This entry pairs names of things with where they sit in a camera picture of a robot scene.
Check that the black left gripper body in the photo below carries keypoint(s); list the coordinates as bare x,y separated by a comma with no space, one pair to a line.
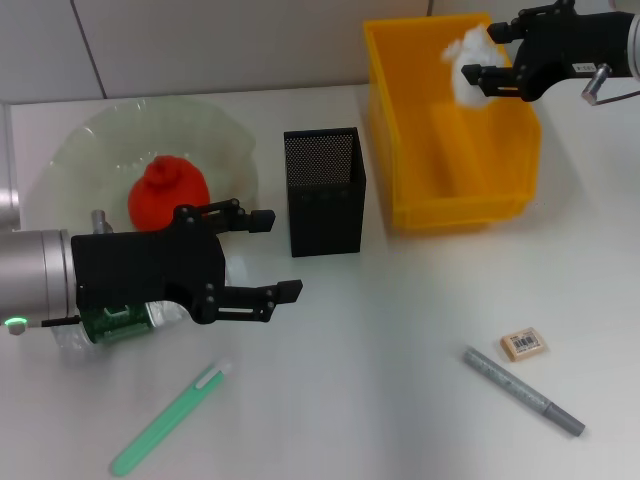
140,270

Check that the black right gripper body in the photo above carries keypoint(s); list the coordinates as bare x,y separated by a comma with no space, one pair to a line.
575,45

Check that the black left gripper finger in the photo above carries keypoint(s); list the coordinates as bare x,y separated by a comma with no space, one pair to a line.
262,220
289,292

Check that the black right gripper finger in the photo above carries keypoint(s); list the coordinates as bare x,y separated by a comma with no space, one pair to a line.
495,82
502,32

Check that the white paper ball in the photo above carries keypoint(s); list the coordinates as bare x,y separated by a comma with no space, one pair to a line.
475,45

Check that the clear bottle with green label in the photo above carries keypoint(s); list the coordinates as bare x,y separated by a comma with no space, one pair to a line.
120,327

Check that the orange toy fruit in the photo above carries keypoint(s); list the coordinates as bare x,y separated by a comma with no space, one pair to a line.
160,190

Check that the black mesh pen holder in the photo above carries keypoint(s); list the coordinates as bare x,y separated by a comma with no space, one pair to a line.
325,210

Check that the green glass fruit plate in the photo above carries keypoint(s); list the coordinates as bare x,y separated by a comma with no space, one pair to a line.
100,145

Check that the green pen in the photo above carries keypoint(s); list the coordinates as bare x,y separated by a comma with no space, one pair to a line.
165,425

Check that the beige eraser with barcode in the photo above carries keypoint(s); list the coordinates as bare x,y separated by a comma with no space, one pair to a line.
520,345

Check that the grey marker pen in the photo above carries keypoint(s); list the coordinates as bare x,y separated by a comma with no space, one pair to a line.
515,390

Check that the silver right wrist plug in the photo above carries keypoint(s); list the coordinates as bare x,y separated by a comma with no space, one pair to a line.
597,80

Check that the silver wrist plug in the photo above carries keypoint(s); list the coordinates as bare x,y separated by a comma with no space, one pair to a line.
597,80
100,222

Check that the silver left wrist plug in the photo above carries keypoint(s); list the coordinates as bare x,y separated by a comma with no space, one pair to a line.
100,222

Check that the yellow plastic bin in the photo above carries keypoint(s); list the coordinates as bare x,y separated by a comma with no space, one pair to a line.
425,165

